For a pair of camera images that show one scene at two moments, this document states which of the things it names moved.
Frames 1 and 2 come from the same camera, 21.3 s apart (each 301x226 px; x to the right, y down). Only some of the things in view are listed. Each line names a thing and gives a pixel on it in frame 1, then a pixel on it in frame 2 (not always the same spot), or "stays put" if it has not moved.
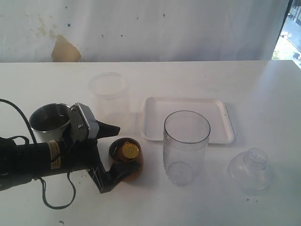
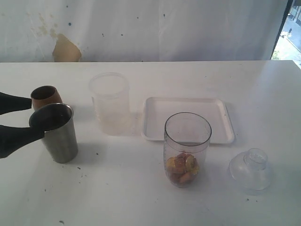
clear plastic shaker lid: [249, 169] stays put
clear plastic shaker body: [185, 142] stays put
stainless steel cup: [47, 121] stays put
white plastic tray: [156, 110] stays put
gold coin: [130, 150] → [190, 165]
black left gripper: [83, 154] → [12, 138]
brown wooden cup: [126, 149] → [43, 95]
